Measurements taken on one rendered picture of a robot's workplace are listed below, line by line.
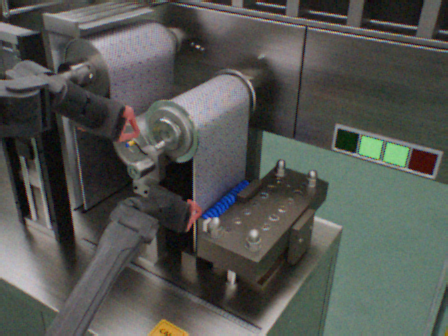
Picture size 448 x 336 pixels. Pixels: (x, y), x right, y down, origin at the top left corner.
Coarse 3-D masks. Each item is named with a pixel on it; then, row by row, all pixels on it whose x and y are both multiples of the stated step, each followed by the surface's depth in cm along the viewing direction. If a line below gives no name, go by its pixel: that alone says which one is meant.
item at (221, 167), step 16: (240, 128) 123; (224, 144) 118; (240, 144) 126; (208, 160) 114; (224, 160) 121; (240, 160) 129; (208, 176) 116; (224, 176) 123; (240, 176) 132; (208, 192) 119; (224, 192) 126; (208, 208) 121
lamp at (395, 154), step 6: (390, 144) 116; (390, 150) 116; (396, 150) 116; (402, 150) 115; (384, 156) 118; (390, 156) 117; (396, 156) 116; (402, 156) 115; (390, 162) 118; (396, 162) 117; (402, 162) 116
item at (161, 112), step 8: (160, 112) 106; (168, 112) 105; (176, 112) 105; (152, 120) 109; (176, 120) 105; (184, 120) 104; (184, 128) 105; (152, 136) 111; (184, 136) 105; (184, 144) 107; (168, 152) 110; (176, 152) 109; (184, 152) 108
